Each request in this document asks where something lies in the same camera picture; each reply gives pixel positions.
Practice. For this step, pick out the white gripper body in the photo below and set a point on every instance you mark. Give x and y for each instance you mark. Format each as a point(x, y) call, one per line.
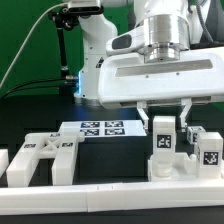
point(155, 64)

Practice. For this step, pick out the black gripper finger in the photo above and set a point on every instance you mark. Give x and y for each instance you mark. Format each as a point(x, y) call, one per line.
point(141, 109)
point(186, 105)

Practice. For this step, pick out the white chair seat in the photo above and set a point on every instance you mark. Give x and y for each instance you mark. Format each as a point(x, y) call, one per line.
point(185, 167)

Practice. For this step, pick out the white chair backrest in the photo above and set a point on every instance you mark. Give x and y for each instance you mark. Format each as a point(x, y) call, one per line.
point(62, 148)

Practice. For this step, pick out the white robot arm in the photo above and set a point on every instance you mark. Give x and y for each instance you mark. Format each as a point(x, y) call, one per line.
point(205, 20)

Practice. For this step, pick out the white marker base sheet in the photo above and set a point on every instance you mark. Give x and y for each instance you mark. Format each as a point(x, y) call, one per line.
point(112, 128)

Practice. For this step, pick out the white block far left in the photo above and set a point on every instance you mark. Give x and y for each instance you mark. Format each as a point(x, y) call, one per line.
point(4, 160)

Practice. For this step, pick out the overhead camera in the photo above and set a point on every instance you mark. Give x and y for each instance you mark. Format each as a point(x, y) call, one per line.
point(84, 6)

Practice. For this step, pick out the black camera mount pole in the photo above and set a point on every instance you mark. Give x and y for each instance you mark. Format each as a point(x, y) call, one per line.
point(64, 20)

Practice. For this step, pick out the white boundary frame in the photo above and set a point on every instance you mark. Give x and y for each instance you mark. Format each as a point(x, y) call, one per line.
point(110, 197)

